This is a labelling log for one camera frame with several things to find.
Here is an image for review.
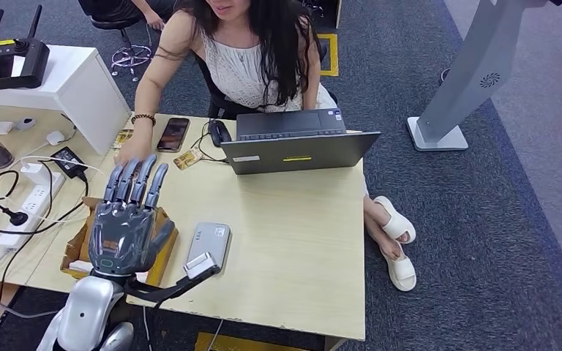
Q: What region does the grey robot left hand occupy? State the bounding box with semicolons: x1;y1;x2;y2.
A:
88;154;178;278

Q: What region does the guest person's right hand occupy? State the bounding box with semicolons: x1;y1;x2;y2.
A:
114;124;156;168

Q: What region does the black smartphone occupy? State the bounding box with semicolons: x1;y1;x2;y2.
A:
157;117;191;154

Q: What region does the grey card reader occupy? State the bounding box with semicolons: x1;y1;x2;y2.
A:
186;222;233;275

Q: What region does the guest person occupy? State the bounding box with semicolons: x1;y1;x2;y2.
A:
114;0;418;293

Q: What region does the operator person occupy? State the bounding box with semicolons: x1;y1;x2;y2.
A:
130;0;180;31

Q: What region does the cardboard box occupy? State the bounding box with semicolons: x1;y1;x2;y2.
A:
59;196;179;287

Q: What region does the black power adapter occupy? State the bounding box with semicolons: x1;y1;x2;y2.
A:
50;146;87;179

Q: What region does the white cabinet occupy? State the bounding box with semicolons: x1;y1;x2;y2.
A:
0;38;132;156

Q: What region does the black computer mouse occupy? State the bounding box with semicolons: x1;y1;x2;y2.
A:
208;119;233;148

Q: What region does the white power strip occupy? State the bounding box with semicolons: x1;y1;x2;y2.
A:
0;170;67;252

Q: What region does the white charger plug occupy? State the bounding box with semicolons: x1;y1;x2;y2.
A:
20;162;52;185

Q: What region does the black plug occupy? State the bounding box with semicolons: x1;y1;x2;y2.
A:
0;204;30;227

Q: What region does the black stool chrome base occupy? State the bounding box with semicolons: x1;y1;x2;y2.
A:
77;0;162;81

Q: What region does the black remote controller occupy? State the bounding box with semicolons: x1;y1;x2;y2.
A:
0;4;50;96

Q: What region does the orange floor tape strip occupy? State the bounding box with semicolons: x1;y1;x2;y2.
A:
194;331;311;351

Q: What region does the grey laptop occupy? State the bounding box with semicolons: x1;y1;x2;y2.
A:
220;108;382;176

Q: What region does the yellow floor tape marking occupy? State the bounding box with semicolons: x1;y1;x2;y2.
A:
315;32;339;78

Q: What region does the white slide sandal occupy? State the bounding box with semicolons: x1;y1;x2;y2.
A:
381;244;418;293
372;195;416;245

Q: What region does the grey kiosk stand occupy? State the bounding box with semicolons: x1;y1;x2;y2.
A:
405;0;553;153

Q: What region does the dark bead bracelet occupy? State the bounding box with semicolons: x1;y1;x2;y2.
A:
130;113;158;128

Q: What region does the black power cable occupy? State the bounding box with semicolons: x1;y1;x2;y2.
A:
0;159;91;237

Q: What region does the white charger cable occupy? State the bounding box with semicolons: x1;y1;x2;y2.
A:
20;154;108;178

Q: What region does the black mouse cable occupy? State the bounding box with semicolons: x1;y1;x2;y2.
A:
190;121;231;165

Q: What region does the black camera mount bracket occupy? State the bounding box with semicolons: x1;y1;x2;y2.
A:
124;265;221;305

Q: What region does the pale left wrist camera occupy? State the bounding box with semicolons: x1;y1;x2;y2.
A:
183;252;222;282

